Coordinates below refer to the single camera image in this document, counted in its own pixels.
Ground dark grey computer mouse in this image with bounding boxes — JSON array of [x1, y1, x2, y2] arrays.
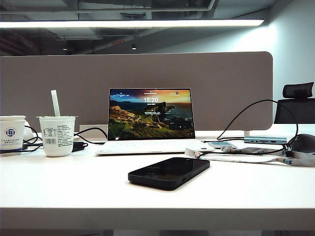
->
[[287, 133, 315, 154]]

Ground black charger cable with plug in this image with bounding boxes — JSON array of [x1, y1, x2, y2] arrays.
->
[[196, 99, 299, 161]]

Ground ceiling light strip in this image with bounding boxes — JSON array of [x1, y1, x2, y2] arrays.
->
[[0, 19, 265, 29]]

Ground grey lanyard coloured letters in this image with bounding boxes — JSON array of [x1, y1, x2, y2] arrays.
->
[[185, 146, 315, 168]]

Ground white drink cup green lid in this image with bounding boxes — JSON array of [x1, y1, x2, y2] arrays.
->
[[35, 115, 79, 158]]

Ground black office chair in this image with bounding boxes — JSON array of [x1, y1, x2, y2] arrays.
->
[[274, 82, 315, 124]]

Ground blue-grey USB hub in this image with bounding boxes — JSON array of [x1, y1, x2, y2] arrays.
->
[[244, 136, 288, 145]]

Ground white drinking straw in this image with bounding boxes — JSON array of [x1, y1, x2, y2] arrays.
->
[[50, 89, 61, 117]]

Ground black phone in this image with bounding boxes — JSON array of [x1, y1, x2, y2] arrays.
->
[[127, 157, 211, 191]]

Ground black power adapter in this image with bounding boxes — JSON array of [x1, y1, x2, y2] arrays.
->
[[72, 141, 89, 152]]

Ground white laptop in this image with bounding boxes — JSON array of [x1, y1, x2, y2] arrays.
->
[[94, 88, 216, 156]]

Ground paper cup with blue logo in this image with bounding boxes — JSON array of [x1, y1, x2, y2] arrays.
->
[[0, 120, 26, 151]]

